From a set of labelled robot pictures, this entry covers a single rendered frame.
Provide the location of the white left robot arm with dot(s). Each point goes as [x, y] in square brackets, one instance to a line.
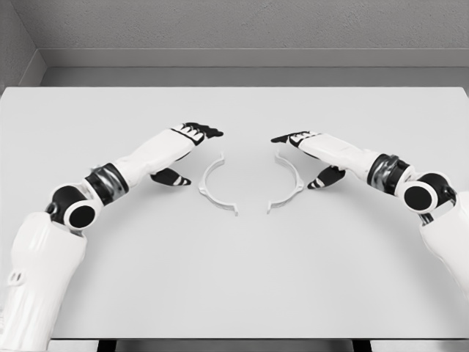
[69, 216]

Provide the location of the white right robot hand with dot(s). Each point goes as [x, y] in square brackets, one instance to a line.
[322, 144]

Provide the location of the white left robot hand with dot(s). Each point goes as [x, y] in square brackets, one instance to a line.
[166, 144]

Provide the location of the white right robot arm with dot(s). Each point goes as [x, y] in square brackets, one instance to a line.
[417, 198]

